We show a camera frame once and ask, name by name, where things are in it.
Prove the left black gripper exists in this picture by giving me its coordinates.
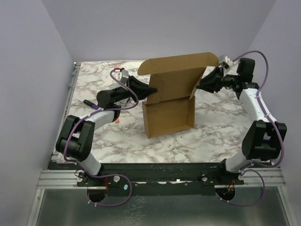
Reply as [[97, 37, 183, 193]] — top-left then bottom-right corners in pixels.
[[113, 75, 158, 103]]

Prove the brown cardboard box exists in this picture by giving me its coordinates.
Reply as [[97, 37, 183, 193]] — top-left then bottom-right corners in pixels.
[[137, 52, 219, 138]]

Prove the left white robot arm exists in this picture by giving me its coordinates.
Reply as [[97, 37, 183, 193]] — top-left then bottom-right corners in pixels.
[[55, 76, 158, 186]]

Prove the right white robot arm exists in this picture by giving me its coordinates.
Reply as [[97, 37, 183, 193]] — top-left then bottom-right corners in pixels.
[[196, 56, 287, 184]]

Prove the purple black highlighter marker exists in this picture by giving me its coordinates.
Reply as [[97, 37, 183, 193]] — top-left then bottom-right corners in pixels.
[[83, 99, 99, 110]]

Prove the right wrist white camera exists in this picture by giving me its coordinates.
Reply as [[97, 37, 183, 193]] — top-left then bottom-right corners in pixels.
[[218, 55, 234, 69]]

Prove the aluminium side rail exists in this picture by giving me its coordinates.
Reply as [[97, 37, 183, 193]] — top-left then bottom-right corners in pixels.
[[50, 62, 81, 162]]

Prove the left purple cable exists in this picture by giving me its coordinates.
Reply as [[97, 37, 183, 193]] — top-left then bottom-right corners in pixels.
[[63, 67, 139, 208]]

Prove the black metal base rail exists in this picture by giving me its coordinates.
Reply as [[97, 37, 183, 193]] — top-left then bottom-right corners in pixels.
[[48, 161, 245, 197]]

